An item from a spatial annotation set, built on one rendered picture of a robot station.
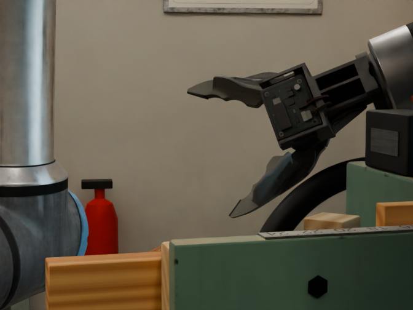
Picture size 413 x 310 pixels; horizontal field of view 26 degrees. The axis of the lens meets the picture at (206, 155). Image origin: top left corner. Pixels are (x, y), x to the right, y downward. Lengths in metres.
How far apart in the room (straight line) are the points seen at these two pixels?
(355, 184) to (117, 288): 0.35
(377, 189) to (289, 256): 0.29
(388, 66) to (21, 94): 0.47
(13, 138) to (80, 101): 2.43
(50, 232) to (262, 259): 0.71
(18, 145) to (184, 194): 2.51
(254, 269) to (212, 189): 3.15
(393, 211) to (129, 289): 0.19
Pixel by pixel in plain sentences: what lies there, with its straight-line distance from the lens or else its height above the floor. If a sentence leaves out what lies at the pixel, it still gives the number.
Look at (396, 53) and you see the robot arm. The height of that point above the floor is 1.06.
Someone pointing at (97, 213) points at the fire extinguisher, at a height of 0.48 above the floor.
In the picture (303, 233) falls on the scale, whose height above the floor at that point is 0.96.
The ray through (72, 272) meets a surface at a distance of 0.50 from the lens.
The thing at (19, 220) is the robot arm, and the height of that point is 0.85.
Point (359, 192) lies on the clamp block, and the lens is 0.80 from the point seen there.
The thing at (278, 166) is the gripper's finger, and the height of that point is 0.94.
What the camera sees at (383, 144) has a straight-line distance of 0.75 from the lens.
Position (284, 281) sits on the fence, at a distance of 0.49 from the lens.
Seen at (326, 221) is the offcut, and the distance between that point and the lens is 0.68.
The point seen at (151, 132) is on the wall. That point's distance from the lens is 3.58.
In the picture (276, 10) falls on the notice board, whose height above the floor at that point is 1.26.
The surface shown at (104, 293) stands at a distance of 0.50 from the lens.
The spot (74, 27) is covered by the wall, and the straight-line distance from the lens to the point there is 3.57.
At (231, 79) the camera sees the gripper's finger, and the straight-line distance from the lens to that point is 0.95.
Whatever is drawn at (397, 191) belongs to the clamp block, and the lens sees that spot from 0.73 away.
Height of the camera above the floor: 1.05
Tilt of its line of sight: 6 degrees down
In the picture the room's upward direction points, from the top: straight up
